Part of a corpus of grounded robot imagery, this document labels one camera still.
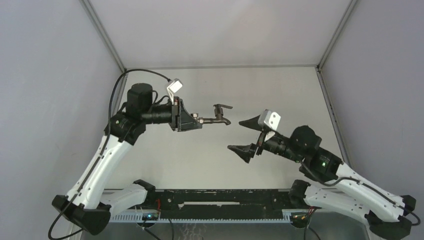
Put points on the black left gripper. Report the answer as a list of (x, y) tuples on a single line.
[(180, 120)]

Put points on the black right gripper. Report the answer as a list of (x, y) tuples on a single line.
[(244, 151)]

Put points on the metal elbow pipe fitting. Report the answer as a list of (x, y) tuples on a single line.
[(196, 117)]

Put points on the metal water faucet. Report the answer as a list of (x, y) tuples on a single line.
[(219, 115)]

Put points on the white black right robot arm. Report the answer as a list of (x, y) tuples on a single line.
[(329, 183)]

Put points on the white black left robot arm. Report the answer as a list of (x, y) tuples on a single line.
[(84, 204)]

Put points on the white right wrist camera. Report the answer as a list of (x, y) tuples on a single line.
[(268, 122)]

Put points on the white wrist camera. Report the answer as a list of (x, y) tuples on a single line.
[(268, 122), (173, 87)]

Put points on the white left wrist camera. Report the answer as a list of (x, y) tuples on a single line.
[(173, 87)]

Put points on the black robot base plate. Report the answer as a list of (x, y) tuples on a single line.
[(221, 203)]

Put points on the white slotted cable duct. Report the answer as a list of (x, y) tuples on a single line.
[(149, 217)]

